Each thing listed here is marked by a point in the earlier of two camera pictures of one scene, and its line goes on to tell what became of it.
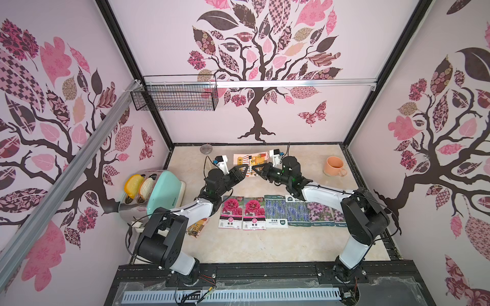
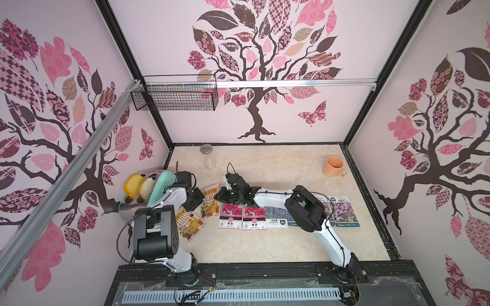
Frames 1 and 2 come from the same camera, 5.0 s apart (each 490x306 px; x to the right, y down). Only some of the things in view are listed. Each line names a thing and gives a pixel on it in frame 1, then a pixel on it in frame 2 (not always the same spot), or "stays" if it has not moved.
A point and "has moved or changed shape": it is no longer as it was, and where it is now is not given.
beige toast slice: [146, 188] stays
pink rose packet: [254, 213] stays
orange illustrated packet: [251, 159] has moved or changed shape
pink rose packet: [231, 212] stays
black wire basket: [198, 92] stays
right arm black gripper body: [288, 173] -> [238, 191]
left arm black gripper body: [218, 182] -> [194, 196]
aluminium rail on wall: [15, 255] stays
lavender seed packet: [275, 210] stays
